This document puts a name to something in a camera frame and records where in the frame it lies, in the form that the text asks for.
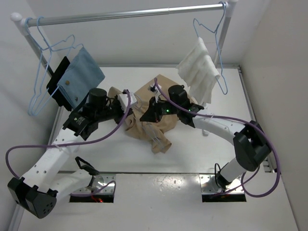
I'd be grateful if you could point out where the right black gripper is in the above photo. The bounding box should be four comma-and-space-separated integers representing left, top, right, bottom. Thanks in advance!
141, 96, 180, 123

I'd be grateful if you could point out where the beige t shirt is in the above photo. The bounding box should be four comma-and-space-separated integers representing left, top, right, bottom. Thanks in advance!
107, 74, 204, 154

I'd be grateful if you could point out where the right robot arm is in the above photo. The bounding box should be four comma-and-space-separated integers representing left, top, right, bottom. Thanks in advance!
140, 84, 270, 193

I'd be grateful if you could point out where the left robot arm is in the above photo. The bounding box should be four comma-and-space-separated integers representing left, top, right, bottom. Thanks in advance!
8, 88, 137, 219

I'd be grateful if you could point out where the blue hanger holding towel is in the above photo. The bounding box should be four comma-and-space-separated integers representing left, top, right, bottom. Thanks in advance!
192, 1, 229, 95

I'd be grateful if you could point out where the blue hanger holding denim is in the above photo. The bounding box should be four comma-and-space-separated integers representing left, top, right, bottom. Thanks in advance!
36, 16, 84, 116

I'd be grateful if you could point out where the blue hanger far left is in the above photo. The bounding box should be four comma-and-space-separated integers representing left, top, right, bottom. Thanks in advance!
24, 16, 76, 116

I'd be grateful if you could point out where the blue denim cloth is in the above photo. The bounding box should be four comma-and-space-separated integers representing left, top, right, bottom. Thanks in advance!
57, 48, 105, 110

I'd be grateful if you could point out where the white fluffy towel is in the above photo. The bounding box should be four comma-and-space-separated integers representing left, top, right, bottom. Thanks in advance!
177, 37, 220, 104

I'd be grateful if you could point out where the black cloth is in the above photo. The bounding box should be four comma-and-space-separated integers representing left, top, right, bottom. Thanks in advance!
46, 56, 73, 112

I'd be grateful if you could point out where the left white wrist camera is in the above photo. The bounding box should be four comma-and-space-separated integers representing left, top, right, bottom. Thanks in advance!
117, 93, 135, 111

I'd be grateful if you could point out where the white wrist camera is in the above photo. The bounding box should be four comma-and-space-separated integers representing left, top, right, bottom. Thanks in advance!
117, 93, 135, 111
148, 84, 159, 93

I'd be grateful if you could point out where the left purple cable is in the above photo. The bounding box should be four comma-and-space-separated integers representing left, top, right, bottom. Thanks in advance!
5, 89, 132, 197

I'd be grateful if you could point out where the purple cable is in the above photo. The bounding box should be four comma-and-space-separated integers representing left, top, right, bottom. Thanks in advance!
5, 89, 132, 197
154, 77, 282, 198

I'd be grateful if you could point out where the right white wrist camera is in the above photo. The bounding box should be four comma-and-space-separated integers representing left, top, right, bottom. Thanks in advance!
148, 84, 159, 93

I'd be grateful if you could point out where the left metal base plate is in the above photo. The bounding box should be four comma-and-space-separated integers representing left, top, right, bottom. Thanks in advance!
70, 174, 116, 197

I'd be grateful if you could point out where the metal base plate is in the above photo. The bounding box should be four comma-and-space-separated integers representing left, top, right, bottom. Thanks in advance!
199, 174, 244, 195
70, 174, 116, 197

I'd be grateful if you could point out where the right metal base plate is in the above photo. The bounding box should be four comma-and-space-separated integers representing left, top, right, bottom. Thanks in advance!
199, 174, 244, 195

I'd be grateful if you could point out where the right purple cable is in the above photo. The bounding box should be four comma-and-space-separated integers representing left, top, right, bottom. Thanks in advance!
154, 77, 282, 198

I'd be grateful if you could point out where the white clothes rack frame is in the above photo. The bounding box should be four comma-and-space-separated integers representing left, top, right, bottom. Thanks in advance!
10, 0, 239, 137

